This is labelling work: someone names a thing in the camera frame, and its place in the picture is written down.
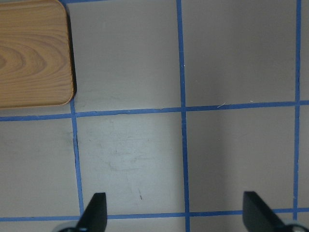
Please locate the wooden tray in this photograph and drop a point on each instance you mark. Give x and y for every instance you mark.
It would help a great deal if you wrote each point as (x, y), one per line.
(35, 54)

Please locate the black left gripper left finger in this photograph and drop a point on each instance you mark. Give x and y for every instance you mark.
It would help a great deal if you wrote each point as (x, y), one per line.
(94, 218)

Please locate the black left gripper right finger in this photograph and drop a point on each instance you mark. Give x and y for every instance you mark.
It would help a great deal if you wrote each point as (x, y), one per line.
(257, 216)

